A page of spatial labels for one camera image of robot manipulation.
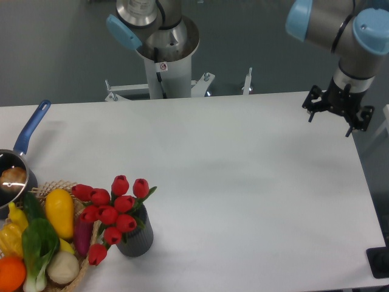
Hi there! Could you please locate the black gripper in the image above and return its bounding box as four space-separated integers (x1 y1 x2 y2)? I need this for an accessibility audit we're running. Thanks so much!
302 78 375 137

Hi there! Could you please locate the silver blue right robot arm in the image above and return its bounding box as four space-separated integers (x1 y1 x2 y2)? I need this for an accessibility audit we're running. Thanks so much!
286 1 388 131

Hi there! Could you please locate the dark grey ribbed vase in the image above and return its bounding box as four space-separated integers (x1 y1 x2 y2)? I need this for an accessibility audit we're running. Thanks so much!
117 205 154 257

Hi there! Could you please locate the white object at right edge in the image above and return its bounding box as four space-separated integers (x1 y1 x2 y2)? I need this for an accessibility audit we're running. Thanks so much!
383 104 389 128

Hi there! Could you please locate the black device at table edge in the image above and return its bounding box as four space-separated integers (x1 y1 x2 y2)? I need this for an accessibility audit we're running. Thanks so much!
366 247 388 279

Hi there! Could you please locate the red tulip bouquet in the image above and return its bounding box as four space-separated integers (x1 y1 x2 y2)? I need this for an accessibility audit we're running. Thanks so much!
72 175 157 266

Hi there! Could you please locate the purple eggplant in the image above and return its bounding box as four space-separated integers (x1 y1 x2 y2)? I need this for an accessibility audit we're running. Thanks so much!
73 218 93 257

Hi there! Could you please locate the yellow squash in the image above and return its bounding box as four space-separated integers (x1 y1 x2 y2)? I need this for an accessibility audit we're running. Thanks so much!
45 189 74 241

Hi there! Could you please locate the beige garlic bulb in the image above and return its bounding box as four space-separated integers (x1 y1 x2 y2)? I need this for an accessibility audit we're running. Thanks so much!
47 251 80 285

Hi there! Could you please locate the green cucumber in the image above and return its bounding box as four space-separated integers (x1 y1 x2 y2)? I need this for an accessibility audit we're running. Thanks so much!
23 192 46 223

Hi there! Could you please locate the woven wicker basket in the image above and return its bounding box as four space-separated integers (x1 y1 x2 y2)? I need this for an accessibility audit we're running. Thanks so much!
0 179 101 292

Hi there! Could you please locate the green bok choy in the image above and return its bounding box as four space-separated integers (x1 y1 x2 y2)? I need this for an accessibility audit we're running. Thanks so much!
22 218 60 291

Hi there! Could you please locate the brown bread in saucepan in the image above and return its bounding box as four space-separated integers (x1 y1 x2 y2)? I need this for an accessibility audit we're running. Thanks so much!
1 167 27 193

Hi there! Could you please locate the yellow bell pepper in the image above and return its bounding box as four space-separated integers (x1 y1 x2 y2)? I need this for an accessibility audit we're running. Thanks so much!
1 223 23 259

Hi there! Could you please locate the orange fruit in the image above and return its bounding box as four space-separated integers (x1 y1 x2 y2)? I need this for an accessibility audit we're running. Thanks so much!
1 257 26 291

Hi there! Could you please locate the white metal base frame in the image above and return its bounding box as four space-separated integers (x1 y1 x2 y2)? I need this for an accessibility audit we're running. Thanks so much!
105 67 253 102

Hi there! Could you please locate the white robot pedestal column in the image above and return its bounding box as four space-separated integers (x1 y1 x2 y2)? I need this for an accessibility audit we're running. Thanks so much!
143 56 192 100

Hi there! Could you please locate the blue handled saucepan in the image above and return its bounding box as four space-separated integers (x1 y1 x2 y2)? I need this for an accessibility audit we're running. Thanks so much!
1 100 51 220

